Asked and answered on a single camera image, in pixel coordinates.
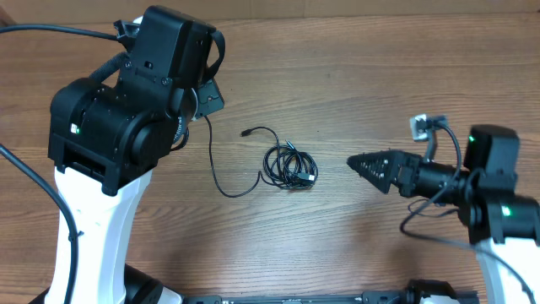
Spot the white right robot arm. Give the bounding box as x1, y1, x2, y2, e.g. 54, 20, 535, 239
347, 120, 539, 303

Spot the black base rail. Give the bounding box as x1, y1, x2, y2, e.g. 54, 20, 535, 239
182, 290, 408, 304

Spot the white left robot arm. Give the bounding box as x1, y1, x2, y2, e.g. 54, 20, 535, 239
37, 6, 225, 303

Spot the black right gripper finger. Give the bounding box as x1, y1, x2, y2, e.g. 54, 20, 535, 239
347, 150, 406, 176
359, 166, 398, 194

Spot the thin black cable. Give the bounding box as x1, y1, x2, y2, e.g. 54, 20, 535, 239
203, 116, 280, 198

